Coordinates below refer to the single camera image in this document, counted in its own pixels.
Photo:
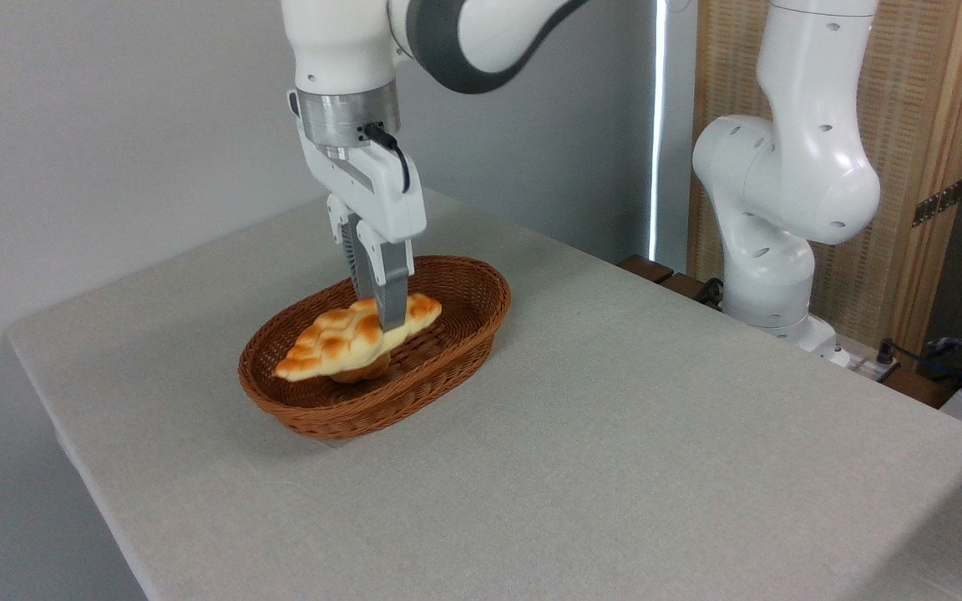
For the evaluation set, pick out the metal screen hinge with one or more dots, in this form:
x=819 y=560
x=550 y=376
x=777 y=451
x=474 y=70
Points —
x=939 y=203

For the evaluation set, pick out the brown wicker oval basket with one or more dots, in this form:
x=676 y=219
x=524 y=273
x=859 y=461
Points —
x=448 y=284

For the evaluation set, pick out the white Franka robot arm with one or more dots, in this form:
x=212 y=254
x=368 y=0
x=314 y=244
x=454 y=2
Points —
x=815 y=167

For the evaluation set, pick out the dark wooden block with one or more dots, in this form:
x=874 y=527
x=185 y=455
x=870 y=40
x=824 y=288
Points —
x=683 y=286
x=645 y=268

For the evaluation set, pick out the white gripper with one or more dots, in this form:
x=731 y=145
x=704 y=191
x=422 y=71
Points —
x=381 y=188

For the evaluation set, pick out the wooden rattan folding screen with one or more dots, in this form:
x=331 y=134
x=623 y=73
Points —
x=915 y=83

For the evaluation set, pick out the round orange bread roll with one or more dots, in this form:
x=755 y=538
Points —
x=360 y=374

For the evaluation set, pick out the long braided bread loaf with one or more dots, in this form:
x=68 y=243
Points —
x=339 y=338

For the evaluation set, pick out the grey tablecloth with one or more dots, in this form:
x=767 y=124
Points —
x=698 y=459

